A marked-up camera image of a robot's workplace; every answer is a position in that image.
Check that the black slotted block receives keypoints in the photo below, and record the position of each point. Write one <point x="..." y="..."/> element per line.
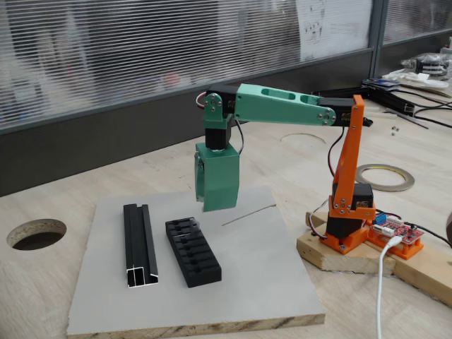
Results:
<point x="205" y="275"/>

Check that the grey chipboard panel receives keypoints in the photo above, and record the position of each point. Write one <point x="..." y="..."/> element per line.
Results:
<point x="247" y="282"/>

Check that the dark round object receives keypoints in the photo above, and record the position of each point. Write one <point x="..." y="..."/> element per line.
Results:
<point x="449" y="229"/>

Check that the black device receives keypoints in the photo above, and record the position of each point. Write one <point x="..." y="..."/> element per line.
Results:
<point x="427" y="63"/>

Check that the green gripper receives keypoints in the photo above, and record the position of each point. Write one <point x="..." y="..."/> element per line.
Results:
<point x="222" y="176"/>

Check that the long wooden plank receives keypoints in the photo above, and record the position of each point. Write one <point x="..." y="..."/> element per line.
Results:
<point x="423" y="279"/>

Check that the small metal T-nut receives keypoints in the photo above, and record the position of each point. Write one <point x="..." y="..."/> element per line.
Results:
<point x="193" y="227"/>

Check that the white paper sheet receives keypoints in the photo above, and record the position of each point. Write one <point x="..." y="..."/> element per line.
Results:
<point x="335" y="28"/>

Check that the red controller board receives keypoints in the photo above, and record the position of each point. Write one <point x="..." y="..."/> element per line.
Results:
<point x="406" y="231"/>

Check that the white plastic clutter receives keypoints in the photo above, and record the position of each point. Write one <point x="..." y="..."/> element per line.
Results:
<point x="420" y="79"/>

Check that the angled wooden base block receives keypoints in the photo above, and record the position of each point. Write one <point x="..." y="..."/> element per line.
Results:
<point x="353" y="263"/>

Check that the orange board mount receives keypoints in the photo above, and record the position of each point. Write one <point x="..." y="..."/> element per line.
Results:
<point x="406" y="252"/>

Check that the roll of tape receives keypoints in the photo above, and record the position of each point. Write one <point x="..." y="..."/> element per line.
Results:
<point x="406" y="183"/>

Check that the black aluminium extrusion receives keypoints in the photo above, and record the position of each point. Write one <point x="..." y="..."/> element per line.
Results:
<point x="388" y="102"/>

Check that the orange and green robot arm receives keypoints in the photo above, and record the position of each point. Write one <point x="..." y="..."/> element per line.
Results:
<point x="275" y="106"/>

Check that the thin metal rod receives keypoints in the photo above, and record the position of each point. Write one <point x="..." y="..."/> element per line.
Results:
<point x="406" y="119"/>

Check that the dark aluminium profile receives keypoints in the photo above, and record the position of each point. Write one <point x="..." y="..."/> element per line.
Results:
<point x="136" y="243"/>

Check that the blue cards stack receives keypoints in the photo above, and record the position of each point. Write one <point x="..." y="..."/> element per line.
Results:
<point x="381" y="83"/>

